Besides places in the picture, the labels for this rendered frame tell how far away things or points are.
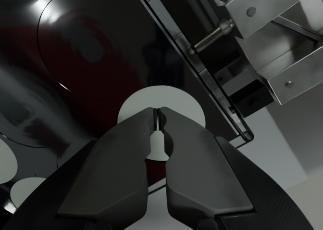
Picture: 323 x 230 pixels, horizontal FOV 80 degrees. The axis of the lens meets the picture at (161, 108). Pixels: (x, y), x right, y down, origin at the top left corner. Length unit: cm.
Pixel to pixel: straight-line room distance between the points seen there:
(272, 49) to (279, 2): 5
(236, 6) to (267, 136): 24
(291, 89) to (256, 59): 5
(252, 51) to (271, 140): 19
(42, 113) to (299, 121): 36
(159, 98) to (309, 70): 14
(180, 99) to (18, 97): 18
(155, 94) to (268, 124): 21
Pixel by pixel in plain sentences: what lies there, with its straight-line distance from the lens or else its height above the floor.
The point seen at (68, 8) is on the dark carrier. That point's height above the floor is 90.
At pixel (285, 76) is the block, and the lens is 22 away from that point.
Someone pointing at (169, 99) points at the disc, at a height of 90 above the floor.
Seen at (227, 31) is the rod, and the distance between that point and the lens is 20.
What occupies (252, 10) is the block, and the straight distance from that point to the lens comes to 19.
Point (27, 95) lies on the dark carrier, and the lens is 26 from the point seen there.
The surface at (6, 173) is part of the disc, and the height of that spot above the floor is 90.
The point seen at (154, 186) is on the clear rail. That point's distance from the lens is 28.
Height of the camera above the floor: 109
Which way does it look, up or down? 63 degrees down
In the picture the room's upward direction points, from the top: 177 degrees counter-clockwise
